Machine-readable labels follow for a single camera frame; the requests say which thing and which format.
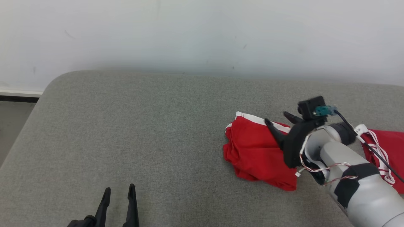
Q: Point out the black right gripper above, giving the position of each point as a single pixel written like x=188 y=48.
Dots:
x=295 y=145

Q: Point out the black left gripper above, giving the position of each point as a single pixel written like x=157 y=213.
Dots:
x=83 y=222

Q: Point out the red and white striped garment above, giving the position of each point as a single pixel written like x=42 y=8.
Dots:
x=252 y=151

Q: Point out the red jersey with number print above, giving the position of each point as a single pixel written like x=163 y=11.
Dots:
x=394 y=145

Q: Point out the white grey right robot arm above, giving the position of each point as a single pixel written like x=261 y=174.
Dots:
x=372 y=201

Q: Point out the black baseboard strip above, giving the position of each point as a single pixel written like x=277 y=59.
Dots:
x=19 y=98

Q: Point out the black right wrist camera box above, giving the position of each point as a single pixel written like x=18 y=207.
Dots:
x=311 y=105

